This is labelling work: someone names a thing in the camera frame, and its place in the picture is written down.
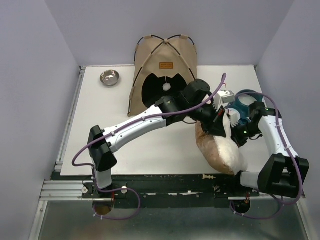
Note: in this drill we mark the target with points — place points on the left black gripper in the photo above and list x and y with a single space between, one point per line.
215 125

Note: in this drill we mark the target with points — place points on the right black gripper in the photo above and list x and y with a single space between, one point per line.
235 136

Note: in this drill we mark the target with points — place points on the teal double pet bowl stand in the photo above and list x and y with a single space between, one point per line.
243 100

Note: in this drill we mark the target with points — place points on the white fluffy cushion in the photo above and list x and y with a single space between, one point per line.
221 153

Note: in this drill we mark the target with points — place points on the beige black pet tent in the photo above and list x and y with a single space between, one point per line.
165 75

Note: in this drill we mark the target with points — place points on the black tent pole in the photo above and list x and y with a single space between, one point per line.
150 57
165 57

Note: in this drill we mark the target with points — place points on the steel pet bowl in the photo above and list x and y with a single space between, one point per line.
109 78

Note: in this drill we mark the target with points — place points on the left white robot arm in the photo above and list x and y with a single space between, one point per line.
168 110

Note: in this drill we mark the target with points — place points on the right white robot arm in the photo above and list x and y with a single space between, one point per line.
284 172

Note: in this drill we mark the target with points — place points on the white chess piece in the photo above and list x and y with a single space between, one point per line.
209 177

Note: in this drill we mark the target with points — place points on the white pompom toy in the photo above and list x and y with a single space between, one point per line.
166 86

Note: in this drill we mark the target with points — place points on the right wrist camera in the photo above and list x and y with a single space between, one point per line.
234 116

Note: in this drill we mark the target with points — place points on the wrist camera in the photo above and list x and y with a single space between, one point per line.
234 116
223 97

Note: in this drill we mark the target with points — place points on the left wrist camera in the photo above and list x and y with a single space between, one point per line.
223 97

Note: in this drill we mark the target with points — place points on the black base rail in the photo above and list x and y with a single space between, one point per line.
170 191

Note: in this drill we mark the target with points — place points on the aluminium frame rail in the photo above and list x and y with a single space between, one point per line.
42 206

